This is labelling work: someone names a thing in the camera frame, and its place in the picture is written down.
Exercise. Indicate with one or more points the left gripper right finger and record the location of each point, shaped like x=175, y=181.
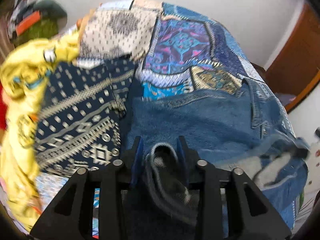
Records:
x=250, y=214

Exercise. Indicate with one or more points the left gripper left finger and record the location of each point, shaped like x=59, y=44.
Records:
x=70, y=214

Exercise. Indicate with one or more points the blue denim jacket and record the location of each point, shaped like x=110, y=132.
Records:
x=247, y=129

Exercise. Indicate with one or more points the navy patterned cloth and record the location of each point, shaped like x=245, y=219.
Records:
x=79, y=123

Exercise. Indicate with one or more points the red plush item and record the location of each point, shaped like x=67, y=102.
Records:
x=3, y=110

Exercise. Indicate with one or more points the brown wooden door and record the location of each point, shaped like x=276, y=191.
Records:
x=295, y=70

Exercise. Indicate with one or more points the yellow cartoon fleece blanket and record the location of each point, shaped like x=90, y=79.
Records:
x=24, y=77

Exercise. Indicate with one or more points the blue patchwork bedspread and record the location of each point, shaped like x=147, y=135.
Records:
x=176, y=51

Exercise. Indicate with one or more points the orange box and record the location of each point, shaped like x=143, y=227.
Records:
x=26, y=23

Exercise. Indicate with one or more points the dark green cushion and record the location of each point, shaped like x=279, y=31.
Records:
x=50, y=9

